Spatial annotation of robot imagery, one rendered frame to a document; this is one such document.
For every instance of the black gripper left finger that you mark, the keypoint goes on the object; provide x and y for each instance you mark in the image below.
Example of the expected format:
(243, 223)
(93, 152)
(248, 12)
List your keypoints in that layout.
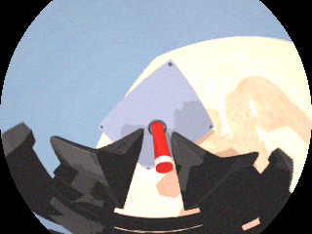
(113, 165)

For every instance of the red peg with white band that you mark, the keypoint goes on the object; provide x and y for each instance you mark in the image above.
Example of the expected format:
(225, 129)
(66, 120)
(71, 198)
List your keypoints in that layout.
(163, 159)

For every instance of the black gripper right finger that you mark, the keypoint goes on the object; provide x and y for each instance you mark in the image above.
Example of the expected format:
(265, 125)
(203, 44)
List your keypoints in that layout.
(200, 172)

